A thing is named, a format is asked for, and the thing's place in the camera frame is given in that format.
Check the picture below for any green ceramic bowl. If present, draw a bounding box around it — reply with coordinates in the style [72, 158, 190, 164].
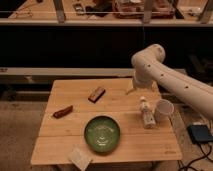
[84, 116, 120, 153]

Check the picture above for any black cable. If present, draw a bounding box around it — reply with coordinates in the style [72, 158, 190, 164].
[178, 142, 213, 171]

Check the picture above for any black power box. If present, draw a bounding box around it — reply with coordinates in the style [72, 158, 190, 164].
[187, 125, 213, 144]

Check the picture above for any brown sausage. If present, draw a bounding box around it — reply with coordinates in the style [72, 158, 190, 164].
[52, 105, 73, 119]

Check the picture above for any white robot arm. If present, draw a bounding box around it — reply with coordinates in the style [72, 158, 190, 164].
[131, 44, 213, 120]

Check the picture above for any metal shelf rail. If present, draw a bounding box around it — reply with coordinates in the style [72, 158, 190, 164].
[0, 67, 133, 77]

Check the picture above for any white plastic bottle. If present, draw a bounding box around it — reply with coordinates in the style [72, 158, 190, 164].
[140, 97, 156, 129]

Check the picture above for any white mug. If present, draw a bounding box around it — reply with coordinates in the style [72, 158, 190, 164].
[154, 99, 174, 122]

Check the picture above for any red tray on shelf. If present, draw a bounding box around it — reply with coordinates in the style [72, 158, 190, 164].
[112, 0, 175, 18]

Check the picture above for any pale yellow cheese wedge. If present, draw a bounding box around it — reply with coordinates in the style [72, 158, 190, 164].
[126, 87, 136, 95]

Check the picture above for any brown chocolate bar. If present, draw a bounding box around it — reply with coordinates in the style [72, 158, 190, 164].
[88, 87, 105, 103]

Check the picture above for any wooden table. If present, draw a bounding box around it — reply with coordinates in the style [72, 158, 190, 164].
[31, 78, 182, 171]

